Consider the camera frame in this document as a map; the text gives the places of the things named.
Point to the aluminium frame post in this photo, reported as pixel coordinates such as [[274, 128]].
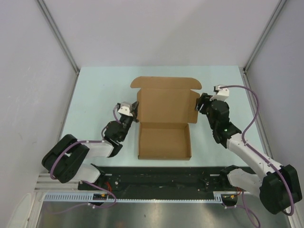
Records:
[[265, 33], [57, 34]]

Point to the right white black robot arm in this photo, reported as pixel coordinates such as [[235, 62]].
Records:
[[276, 186]]

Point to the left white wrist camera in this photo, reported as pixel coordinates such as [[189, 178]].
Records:
[[125, 108]]

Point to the brown cardboard box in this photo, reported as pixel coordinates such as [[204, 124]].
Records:
[[166, 108]]

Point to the left aluminium frame post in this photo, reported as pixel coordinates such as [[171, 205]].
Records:
[[57, 34]]

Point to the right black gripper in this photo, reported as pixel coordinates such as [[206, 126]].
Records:
[[204, 99]]

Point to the aluminium front rail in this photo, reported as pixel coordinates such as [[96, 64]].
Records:
[[46, 184]]

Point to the grey slotted cable duct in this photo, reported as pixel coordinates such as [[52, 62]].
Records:
[[98, 197]]

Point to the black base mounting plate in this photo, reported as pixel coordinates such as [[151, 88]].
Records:
[[201, 178]]

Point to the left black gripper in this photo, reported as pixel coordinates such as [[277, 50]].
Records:
[[134, 111]]

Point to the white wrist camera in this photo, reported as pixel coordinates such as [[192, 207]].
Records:
[[221, 93], [125, 108]]

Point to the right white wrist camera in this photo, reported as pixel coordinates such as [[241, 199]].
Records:
[[221, 93]]

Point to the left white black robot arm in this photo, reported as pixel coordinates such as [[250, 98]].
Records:
[[66, 160]]

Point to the right aluminium frame post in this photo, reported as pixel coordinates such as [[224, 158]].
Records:
[[265, 33]]

